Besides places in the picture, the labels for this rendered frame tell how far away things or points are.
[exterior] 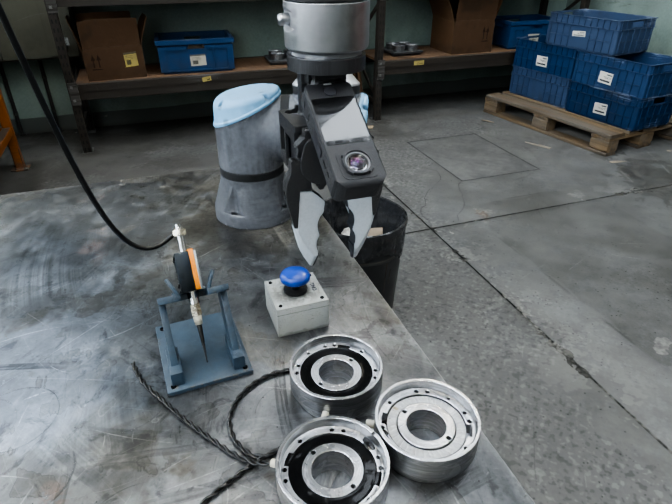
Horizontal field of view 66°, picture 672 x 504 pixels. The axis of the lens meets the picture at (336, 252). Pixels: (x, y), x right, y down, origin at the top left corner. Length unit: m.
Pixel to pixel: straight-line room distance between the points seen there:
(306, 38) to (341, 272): 0.44
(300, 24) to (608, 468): 1.49
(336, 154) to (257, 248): 0.48
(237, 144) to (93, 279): 0.31
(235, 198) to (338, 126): 0.52
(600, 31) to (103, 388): 3.91
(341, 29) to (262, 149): 0.47
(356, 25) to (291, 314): 0.37
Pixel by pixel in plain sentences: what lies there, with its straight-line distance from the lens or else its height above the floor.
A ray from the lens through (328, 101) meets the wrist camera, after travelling 0.47.
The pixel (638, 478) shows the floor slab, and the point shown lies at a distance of 1.73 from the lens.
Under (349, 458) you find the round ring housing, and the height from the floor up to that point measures 0.83.
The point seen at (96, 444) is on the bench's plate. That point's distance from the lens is 0.63.
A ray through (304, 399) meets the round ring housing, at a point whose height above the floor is 0.83.
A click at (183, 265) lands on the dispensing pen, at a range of 0.62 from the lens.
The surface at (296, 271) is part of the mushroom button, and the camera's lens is 0.68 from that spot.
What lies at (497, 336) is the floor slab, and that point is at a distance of 2.02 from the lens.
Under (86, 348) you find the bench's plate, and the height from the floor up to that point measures 0.80.
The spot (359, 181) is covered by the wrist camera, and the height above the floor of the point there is 1.08.
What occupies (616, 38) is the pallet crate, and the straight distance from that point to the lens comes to 4.13.
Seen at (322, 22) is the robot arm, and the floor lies 1.19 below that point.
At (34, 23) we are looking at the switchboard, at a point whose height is 0.78.
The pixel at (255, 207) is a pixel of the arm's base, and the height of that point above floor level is 0.84.
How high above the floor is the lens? 1.25
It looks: 31 degrees down
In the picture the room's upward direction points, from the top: straight up
